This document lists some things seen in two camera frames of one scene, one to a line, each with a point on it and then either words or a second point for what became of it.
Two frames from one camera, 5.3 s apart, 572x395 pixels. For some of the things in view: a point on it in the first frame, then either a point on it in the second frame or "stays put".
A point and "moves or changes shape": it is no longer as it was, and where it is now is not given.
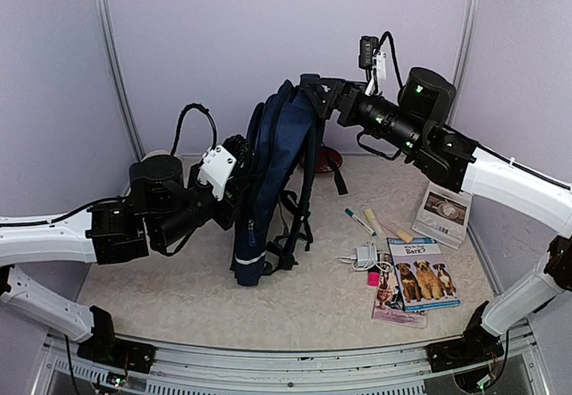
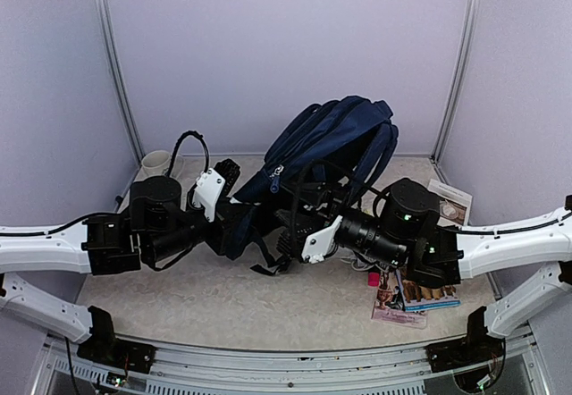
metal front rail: x=377 y=370 stays put
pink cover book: x=388 y=306 stays put
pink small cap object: x=374 y=279 stays put
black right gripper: x=337 y=88 to x=316 y=193
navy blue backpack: x=286 y=153 moves or changes shape
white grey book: x=443 y=215 stays put
